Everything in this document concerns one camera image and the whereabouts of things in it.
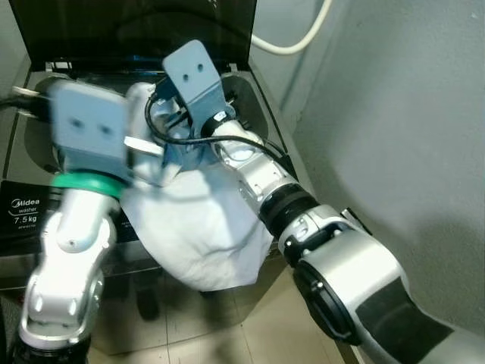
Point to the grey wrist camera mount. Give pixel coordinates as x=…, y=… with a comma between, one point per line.
x=197, y=80
x=91, y=129

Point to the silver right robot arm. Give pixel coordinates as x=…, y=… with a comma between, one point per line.
x=356, y=280

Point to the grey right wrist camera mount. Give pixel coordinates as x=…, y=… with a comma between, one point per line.
x=197, y=80

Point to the grey top-load washing machine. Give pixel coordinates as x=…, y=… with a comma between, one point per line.
x=23, y=205

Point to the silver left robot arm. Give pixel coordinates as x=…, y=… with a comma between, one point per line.
x=72, y=243

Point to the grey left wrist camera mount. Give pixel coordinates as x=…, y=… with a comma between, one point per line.
x=91, y=129

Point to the dark washing machine lid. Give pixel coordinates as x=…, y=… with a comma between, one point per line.
x=114, y=30

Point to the white garment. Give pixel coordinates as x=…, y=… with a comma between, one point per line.
x=197, y=227

